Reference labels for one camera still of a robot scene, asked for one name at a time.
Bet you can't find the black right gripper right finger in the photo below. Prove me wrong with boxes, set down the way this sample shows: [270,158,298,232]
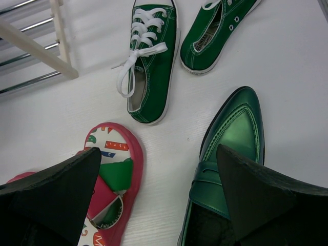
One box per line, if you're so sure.
[217,145,327,245]

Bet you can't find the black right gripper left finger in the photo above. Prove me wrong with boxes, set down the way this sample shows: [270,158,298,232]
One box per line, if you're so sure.
[1,148,101,245]

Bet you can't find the pink patterned sandal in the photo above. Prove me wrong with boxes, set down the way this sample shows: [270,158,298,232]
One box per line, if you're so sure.
[7,172,35,183]
[78,122,144,245]

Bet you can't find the metallic green loafer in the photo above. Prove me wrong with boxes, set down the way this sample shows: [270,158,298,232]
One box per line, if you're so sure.
[177,86,264,245]

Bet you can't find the cream shoe rack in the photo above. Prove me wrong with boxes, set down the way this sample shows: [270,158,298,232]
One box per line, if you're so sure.
[1,1,79,94]

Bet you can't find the left green canvas sneaker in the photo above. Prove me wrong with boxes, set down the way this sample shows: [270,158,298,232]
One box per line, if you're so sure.
[116,1,180,124]

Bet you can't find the green canvas sneaker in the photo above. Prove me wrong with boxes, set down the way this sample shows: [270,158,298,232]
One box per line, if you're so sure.
[180,0,261,75]
[116,1,180,124]

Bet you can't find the right green canvas sneaker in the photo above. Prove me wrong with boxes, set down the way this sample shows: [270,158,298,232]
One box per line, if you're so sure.
[180,0,261,75]

